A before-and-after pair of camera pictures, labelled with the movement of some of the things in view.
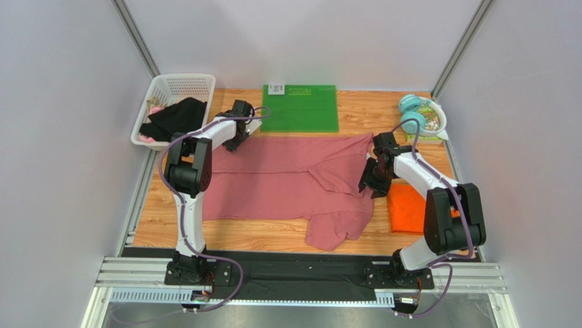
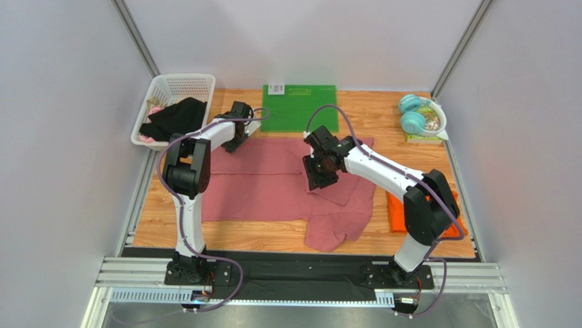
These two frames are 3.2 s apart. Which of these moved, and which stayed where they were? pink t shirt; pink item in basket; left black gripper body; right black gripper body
Moved: right black gripper body
Stayed: left black gripper body; pink t shirt; pink item in basket
